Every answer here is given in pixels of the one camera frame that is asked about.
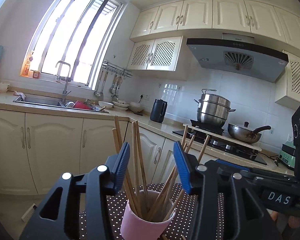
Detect pink plastic cup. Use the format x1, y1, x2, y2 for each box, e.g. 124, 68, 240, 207
120, 189, 177, 240

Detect cream lower kitchen cabinets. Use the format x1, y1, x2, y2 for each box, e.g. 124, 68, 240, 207
0, 100, 295, 196

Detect stainless kitchen sink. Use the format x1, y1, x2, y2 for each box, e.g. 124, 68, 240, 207
13, 94, 108, 113

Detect kitchen window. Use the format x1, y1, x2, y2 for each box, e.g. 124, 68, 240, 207
20, 0, 123, 89

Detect green appliance on counter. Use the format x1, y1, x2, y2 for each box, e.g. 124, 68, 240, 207
279, 141, 296, 170

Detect black gas stove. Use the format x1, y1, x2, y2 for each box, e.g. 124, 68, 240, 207
186, 120, 267, 165

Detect wooden chopstick in cup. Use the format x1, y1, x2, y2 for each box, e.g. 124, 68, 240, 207
147, 125, 190, 221
149, 134, 196, 221

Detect stainless steamer pot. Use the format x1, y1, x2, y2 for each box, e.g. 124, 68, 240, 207
194, 88, 236, 128

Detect dark blue kettle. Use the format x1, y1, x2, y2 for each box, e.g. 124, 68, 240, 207
150, 99, 167, 123

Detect stack of white dishes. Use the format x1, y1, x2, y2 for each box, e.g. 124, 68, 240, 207
113, 101, 129, 111

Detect white bowl on counter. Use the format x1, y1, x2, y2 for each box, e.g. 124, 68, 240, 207
98, 101, 114, 109

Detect brown polka dot tablecloth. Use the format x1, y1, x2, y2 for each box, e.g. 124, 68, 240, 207
78, 182, 226, 240

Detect hanging ladle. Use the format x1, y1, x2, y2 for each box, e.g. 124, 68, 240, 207
94, 68, 104, 98

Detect chrome sink faucet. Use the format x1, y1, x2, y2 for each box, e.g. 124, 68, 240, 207
55, 60, 72, 104

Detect range hood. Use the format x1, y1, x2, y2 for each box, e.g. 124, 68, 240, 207
186, 38, 289, 83

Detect orange bottle on windowsill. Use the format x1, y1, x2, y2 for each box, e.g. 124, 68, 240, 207
21, 56, 33, 76

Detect cream upper cabinets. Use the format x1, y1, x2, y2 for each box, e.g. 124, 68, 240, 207
127, 0, 300, 111

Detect small white cup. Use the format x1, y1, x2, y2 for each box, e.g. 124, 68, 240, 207
0, 82, 10, 93

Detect steel wok with handle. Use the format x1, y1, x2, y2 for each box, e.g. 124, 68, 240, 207
228, 122, 272, 144

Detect wall utensil rail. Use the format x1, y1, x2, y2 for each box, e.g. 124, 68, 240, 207
102, 60, 133, 78

